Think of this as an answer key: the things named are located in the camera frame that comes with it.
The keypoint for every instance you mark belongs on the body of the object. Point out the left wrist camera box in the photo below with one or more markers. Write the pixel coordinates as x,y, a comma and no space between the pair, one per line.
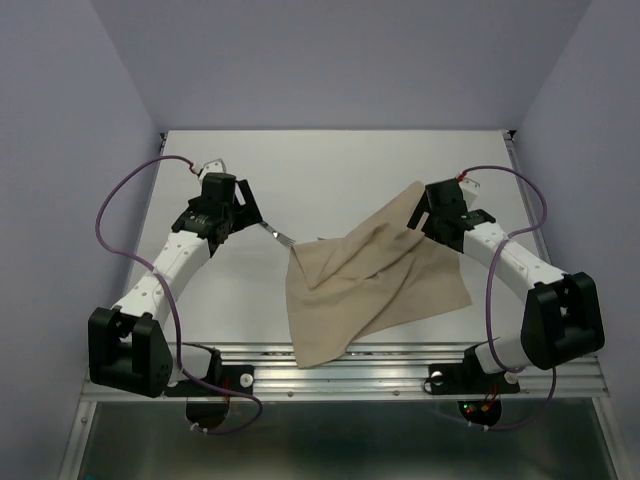
212,166

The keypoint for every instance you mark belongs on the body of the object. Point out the silver fork teal handle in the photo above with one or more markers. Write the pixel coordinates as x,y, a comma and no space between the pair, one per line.
278,236

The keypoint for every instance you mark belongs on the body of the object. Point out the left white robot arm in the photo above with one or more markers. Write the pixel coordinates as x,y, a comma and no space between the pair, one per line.
127,347

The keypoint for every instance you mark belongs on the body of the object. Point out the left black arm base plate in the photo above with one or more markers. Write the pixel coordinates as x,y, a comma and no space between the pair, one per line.
236,378

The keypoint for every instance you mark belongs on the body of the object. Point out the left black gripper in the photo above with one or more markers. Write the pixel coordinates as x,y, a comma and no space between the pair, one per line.
249,215

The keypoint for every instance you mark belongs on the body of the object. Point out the beige cloth napkin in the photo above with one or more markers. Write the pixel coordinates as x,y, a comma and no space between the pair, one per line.
380,275

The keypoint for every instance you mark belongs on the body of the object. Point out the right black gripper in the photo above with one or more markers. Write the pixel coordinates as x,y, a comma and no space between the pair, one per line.
428,228

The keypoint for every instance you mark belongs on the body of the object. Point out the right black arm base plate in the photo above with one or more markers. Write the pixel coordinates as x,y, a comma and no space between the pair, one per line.
454,380

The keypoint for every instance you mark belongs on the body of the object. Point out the aluminium rail frame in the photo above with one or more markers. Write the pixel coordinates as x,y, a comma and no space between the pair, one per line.
365,415

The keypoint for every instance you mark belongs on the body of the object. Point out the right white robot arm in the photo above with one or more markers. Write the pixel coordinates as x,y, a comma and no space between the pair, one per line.
562,318

